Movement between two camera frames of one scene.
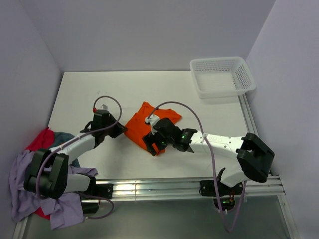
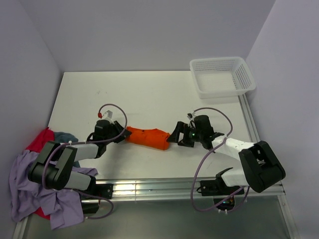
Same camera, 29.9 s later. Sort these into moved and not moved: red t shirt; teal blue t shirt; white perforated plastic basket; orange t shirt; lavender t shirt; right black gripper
Moved: right black gripper; orange t shirt
Not moved: white perforated plastic basket; lavender t shirt; red t shirt; teal blue t shirt
